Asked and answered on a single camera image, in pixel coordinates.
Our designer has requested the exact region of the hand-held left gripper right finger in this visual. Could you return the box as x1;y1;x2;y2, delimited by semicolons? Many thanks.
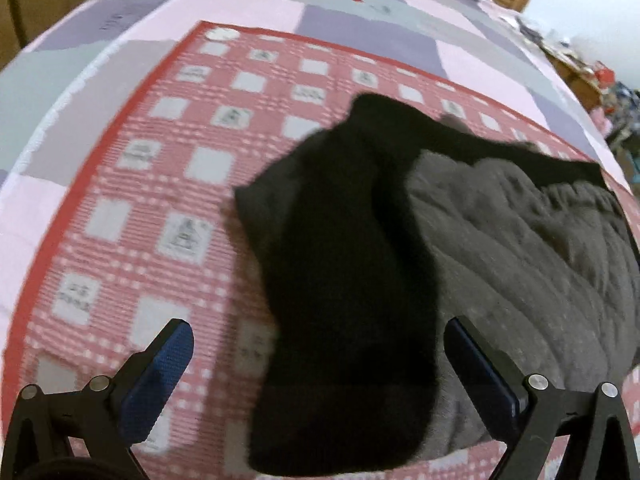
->
444;316;640;480

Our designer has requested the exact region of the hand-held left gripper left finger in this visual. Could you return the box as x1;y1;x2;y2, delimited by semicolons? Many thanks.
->
0;318;196;480

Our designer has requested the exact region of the black jacket with grey lining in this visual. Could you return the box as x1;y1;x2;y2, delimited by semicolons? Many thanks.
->
234;92;640;477

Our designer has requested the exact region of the red checkered blanket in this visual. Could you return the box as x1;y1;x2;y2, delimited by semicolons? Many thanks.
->
2;20;640;480

